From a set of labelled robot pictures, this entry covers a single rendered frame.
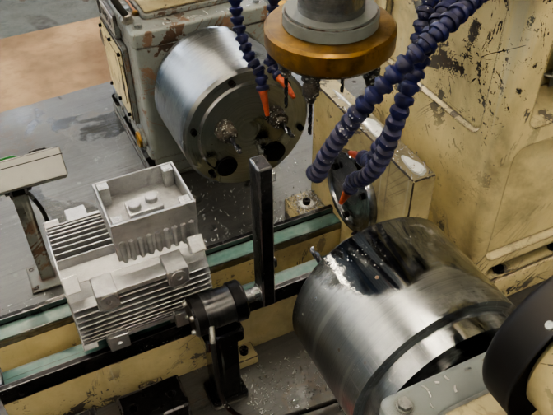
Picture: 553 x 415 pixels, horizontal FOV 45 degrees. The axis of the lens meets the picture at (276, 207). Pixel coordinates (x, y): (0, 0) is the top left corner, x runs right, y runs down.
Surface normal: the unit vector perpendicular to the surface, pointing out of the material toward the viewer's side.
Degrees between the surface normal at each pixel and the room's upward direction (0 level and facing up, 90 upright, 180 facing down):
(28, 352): 90
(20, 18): 0
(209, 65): 20
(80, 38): 0
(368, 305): 36
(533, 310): 48
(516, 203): 90
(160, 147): 90
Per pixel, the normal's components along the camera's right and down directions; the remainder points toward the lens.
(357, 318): -0.62, -0.34
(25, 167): 0.33, -0.02
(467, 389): -0.01, -0.74
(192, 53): -0.44, -0.52
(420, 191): 0.43, 0.60
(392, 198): -0.90, 0.30
